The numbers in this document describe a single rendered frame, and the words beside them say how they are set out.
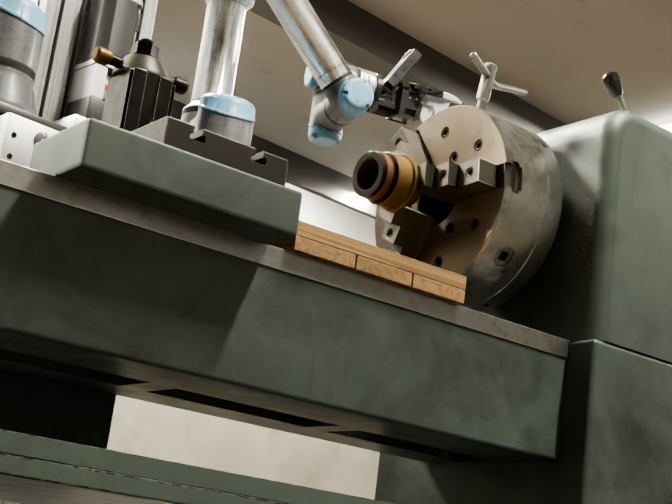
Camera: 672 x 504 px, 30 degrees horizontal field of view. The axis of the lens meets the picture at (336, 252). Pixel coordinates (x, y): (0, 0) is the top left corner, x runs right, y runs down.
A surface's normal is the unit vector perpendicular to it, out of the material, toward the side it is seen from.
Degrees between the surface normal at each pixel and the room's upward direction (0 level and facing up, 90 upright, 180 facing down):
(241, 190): 90
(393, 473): 90
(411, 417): 90
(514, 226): 113
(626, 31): 180
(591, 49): 180
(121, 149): 90
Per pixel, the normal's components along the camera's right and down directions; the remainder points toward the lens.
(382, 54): 0.70, -0.11
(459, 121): -0.78, -0.26
